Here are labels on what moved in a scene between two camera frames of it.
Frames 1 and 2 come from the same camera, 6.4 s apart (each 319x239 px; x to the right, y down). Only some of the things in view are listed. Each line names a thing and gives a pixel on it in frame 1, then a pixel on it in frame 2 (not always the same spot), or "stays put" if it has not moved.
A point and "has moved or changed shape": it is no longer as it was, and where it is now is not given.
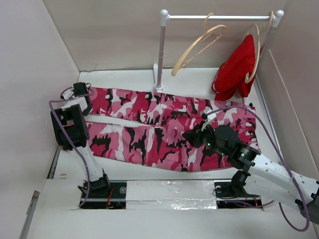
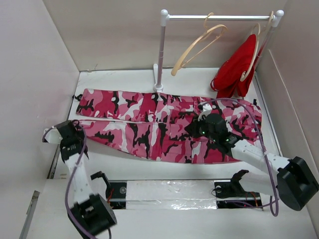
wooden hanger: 206,31 stays put
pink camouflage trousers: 161,146 has moved or changed shape
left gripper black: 88,110 → 80,134
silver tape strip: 171,194 stays put
